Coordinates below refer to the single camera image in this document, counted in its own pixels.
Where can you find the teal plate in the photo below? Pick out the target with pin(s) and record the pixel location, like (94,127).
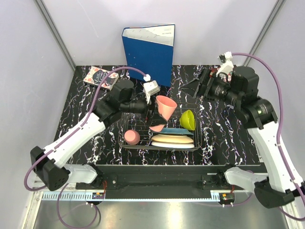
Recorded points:
(175,131)

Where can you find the short pink cup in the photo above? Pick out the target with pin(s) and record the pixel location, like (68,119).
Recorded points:
(132,137)

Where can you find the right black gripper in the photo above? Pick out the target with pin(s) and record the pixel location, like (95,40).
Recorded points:
(191,88)

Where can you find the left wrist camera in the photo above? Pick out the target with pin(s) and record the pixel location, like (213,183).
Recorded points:
(150,88)

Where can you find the yellow-green bowl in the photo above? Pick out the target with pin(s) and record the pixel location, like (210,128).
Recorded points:
(187,120)

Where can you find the blue binder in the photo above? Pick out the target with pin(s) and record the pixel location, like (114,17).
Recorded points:
(150,49)

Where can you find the white plate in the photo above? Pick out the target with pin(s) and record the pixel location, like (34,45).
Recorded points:
(173,145)

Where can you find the dark red card box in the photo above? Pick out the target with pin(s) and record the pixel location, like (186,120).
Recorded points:
(226,77)

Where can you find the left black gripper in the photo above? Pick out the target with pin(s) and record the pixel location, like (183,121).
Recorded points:
(157,119)

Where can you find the wire dish rack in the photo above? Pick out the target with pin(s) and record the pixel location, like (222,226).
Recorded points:
(135,122)

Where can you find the floral cover book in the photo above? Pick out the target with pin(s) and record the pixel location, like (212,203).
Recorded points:
(95,76)

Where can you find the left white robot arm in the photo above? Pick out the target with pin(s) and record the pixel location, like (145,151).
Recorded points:
(50,163)

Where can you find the tall pink cup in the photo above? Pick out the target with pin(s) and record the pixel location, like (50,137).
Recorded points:
(166,107)

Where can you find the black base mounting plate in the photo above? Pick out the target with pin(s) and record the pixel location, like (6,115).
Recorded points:
(198,176)

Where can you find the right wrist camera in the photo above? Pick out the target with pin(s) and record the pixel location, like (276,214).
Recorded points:
(227,64)

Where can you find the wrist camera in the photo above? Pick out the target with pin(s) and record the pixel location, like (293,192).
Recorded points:
(227,64)
(150,88)

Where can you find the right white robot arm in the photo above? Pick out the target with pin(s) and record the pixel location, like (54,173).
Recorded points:
(280,186)

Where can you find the beige plate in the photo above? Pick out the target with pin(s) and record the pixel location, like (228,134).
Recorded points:
(183,139)

